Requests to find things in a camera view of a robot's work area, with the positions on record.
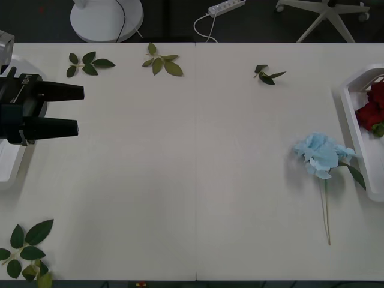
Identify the shallow white box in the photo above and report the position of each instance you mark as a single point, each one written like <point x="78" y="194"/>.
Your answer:
<point x="360" y="168"/>
<point x="9" y="168"/>

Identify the small dark green leaf twig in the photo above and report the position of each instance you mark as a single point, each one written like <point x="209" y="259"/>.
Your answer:
<point x="267" y="79"/>

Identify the dark green five-leaf twig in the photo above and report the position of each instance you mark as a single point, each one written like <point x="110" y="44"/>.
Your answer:
<point x="90" y="69"/>

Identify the white office chair base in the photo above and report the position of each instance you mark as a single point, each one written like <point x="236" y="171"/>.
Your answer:
<point x="312" y="25"/>

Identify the white round stand base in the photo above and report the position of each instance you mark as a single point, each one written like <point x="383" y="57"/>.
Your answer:
<point x="99" y="27"/>

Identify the light green leaf twig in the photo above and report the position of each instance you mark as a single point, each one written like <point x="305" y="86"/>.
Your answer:
<point x="45" y="281"/>

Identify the red artificial rose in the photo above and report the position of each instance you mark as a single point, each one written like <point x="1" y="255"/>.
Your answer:
<point x="369" y="117"/>
<point x="377" y="94"/>

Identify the large dark green leaf twig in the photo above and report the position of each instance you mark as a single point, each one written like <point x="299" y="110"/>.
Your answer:
<point x="39" y="232"/>

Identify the pale blue artificial flower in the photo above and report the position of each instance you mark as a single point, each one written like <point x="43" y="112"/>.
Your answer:
<point x="322" y="156"/>

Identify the olive green leaf twig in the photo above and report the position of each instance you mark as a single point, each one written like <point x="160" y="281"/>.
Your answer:
<point x="173" y="69"/>

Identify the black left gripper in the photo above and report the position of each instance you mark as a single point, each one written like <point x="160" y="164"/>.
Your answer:
<point x="12" y="120"/>

